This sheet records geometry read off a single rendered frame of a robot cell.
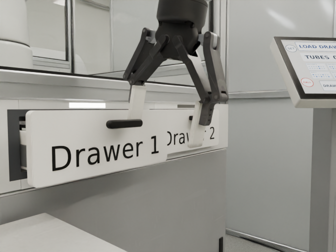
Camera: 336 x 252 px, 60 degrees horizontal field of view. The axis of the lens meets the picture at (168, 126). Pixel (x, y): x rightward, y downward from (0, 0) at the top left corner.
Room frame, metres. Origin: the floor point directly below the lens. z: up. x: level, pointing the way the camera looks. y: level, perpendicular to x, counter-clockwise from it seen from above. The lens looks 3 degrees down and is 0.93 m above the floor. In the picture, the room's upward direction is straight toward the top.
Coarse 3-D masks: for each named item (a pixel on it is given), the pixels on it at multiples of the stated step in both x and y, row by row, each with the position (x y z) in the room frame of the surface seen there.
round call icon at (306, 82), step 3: (300, 78) 0.96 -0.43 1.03; (303, 78) 0.96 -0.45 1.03; (306, 78) 0.96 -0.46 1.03; (309, 78) 0.96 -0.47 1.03; (300, 81) 0.95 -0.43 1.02; (303, 81) 0.95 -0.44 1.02; (306, 81) 0.95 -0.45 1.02; (309, 81) 0.95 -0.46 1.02; (312, 81) 0.96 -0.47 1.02; (303, 84) 0.94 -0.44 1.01; (306, 84) 0.94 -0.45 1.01; (309, 84) 0.95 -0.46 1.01; (312, 84) 0.95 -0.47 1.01
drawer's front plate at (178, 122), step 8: (168, 112) 0.72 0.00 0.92; (176, 112) 0.74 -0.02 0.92; (184, 112) 0.77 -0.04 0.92; (192, 112) 0.79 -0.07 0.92; (216, 112) 0.89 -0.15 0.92; (168, 120) 0.72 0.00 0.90; (176, 120) 0.74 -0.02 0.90; (184, 120) 0.77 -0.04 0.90; (216, 120) 0.89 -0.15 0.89; (168, 128) 0.72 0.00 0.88; (176, 128) 0.74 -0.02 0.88; (184, 128) 0.77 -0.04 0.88; (208, 128) 0.85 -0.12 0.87; (216, 128) 0.89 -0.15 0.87; (168, 136) 0.72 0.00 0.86; (176, 136) 0.74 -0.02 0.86; (184, 136) 0.77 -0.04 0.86; (208, 136) 0.86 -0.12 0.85; (216, 136) 0.89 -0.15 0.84; (176, 144) 0.74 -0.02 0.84; (184, 144) 0.77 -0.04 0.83; (208, 144) 0.86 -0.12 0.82; (216, 144) 0.89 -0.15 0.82; (168, 152) 0.72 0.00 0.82
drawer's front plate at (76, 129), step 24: (48, 120) 0.42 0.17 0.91; (72, 120) 0.45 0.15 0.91; (96, 120) 0.48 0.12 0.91; (144, 120) 0.57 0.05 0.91; (48, 144) 0.42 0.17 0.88; (72, 144) 0.45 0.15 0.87; (96, 144) 0.48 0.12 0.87; (120, 144) 0.52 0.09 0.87; (144, 144) 0.57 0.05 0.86; (48, 168) 0.42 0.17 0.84; (72, 168) 0.45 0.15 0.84; (96, 168) 0.48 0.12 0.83; (120, 168) 0.52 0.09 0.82
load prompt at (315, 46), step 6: (294, 42) 1.08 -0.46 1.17; (300, 42) 1.09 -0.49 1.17; (306, 42) 1.09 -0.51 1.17; (312, 42) 1.09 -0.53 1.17; (318, 42) 1.09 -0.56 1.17; (324, 42) 1.10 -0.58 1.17; (330, 42) 1.10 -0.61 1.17; (300, 48) 1.06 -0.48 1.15; (306, 48) 1.07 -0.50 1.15; (312, 48) 1.07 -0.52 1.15; (318, 48) 1.07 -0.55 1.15; (324, 48) 1.07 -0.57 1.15; (330, 48) 1.08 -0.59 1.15
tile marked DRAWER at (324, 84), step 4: (320, 80) 0.96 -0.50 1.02; (324, 80) 0.96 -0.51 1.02; (328, 80) 0.96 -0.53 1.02; (332, 80) 0.97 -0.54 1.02; (320, 84) 0.95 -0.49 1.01; (324, 84) 0.95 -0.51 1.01; (328, 84) 0.95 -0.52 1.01; (332, 84) 0.95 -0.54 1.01; (324, 88) 0.94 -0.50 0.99; (328, 88) 0.94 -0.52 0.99; (332, 88) 0.94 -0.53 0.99
